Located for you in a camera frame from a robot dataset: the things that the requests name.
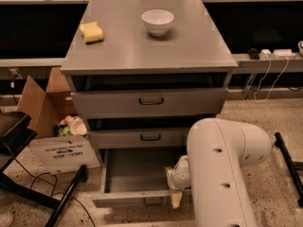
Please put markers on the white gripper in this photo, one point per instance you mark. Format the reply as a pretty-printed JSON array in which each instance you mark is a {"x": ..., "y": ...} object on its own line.
[{"x": 177, "y": 176}]

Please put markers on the grey bottom drawer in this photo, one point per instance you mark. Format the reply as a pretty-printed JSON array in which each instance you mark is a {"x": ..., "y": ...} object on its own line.
[{"x": 136, "y": 176}]

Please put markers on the grey drawer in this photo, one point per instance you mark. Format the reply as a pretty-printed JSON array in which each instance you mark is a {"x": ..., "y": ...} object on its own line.
[
  {"x": 148, "y": 102},
  {"x": 136, "y": 176},
  {"x": 147, "y": 138}
]

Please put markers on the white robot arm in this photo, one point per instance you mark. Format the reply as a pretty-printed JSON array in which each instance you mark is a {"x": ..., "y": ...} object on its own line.
[{"x": 217, "y": 149}]

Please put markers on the grey middle drawer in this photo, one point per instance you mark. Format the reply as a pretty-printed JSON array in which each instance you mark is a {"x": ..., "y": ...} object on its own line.
[{"x": 147, "y": 138}]

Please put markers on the grey top drawer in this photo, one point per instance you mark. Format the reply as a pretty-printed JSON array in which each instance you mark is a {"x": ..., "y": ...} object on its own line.
[{"x": 148, "y": 102}]

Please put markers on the grey drawer cabinet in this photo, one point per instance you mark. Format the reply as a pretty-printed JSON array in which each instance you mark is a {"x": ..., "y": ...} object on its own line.
[{"x": 192, "y": 54}]

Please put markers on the black stand leg right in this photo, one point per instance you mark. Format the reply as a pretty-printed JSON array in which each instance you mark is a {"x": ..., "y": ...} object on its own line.
[{"x": 293, "y": 167}]

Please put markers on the brown cardboard box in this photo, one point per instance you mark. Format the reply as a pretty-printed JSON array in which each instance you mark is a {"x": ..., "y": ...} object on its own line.
[{"x": 58, "y": 154}]

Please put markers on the white crumpled items in box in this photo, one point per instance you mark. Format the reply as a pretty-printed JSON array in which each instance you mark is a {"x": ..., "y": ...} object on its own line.
[{"x": 70, "y": 125}]

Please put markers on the black power adapter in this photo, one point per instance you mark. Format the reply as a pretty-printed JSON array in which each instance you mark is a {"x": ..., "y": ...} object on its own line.
[{"x": 253, "y": 54}]

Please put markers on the white power strip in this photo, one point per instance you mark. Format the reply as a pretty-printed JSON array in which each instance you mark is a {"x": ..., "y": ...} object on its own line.
[{"x": 278, "y": 54}]

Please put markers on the white ceramic bowl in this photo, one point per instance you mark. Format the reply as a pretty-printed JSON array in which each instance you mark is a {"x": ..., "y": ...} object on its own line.
[{"x": 157, "y": 21}]

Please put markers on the yellow sponge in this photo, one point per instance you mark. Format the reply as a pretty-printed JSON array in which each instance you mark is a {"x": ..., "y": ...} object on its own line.
[{"x": 91, "y": 32}]

